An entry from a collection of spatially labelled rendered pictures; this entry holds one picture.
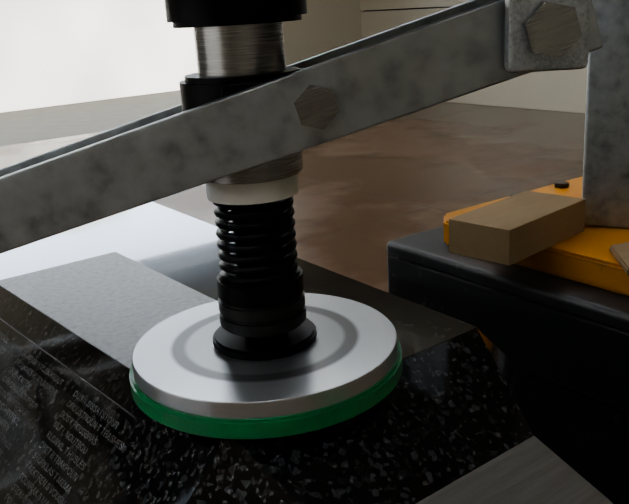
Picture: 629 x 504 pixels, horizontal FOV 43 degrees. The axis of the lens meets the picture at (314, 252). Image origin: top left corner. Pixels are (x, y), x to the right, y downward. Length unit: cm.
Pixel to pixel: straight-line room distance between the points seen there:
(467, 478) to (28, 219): 37
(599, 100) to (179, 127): 80
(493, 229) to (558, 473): 44
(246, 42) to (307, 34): 888
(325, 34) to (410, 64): 907
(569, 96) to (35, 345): 729
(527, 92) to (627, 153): 697
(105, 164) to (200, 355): 17
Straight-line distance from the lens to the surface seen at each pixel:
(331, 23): 965
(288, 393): 56
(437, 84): 53
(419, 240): 133
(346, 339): 63
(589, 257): 113
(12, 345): 87
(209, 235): 105
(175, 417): 58
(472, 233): 110
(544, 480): 72
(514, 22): 51
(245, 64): 56
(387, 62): 53
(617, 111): 123
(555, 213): 116
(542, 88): 808
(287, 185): 58
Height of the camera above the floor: 113
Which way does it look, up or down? 17 degrees down
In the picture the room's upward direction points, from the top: 4 degrees counter-clockwise
